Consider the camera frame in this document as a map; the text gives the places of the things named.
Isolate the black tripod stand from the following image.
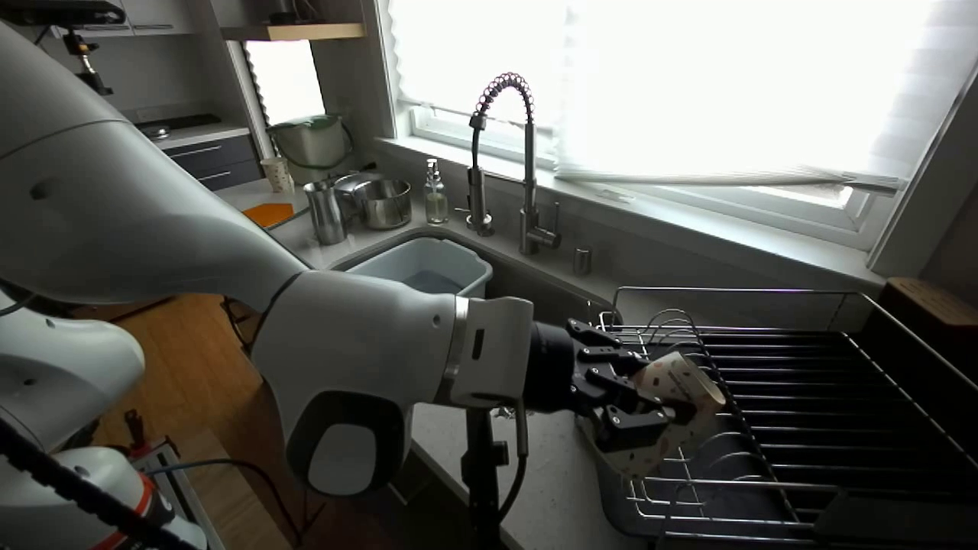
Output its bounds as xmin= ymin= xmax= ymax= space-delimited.
xmin=457 ymin=399 xmax=513 ymax=550

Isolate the wooden wall shelf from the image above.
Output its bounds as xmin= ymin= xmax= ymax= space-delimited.
xmin=216 ymin=18 xmax=370 ymax=45

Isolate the black corrugated cable conduit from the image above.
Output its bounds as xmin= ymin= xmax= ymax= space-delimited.
xmin=0 ymin=408 xmax=177 ymax=550

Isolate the orange flat object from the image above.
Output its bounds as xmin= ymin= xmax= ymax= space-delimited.
xmin=241 ymin=198 xmax=301 ymax=233

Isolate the brown wooden board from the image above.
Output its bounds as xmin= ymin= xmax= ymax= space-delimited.
xmin=877 ymin=272 xmax=978 ymax=331

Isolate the metal pitcher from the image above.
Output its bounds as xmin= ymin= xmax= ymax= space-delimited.
xmin=301 ymin=176 xmax=352 ymax=247

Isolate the pale green plastic bin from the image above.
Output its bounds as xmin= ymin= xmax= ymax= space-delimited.
xmin=271 ymin=113 xmax=354 ymax=171

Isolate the clear soap pump dispenser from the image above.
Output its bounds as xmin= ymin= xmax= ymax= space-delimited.
xmin=420 ymin=155 xmax=453 ymax=225

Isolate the round metal pot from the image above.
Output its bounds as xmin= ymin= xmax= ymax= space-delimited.
xmin=359 ymin=171 xmax=417 ymax=235

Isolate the black wire dish rack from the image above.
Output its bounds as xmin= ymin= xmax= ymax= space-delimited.
xmin=576 ymin=286 xmax=978 ymax=550

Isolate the undermount kitchen sink basin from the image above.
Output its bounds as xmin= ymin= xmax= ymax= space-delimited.
xmin=333 ymin=222 xmax=617 ymax=331

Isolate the spring neck metal faucet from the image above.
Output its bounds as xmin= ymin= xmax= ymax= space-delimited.
xmin=462 ymin=67 xmax=565 ymax=261

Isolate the grey drawer cabinet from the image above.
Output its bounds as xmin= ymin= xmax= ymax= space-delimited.
xmin=133 ymin=119 xmax=267 ymax=196

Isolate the speckled paper cup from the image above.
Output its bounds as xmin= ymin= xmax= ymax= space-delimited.
xmin=608 ymin=348 xmax=729 ymax=480

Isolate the white plastic wash tub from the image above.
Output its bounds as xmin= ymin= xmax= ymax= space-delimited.
xmin=341 ymin=233 xmax=497 ymax=301

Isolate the thin black hanging cable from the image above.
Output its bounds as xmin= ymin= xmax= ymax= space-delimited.
xmin=494 ymin=399 xmax=534 ymax=522

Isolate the pleated white window blind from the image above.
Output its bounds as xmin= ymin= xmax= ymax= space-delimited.
xmin=554 ymin=0 xmax=965 ymax=191

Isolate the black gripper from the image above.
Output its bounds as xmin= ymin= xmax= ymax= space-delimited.
xmin=526 ymin=314 xmax=706 ymax=458

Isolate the bright white window blind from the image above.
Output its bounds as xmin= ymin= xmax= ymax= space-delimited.
xmin=381 ymin=0 xmax=576 ymax=160

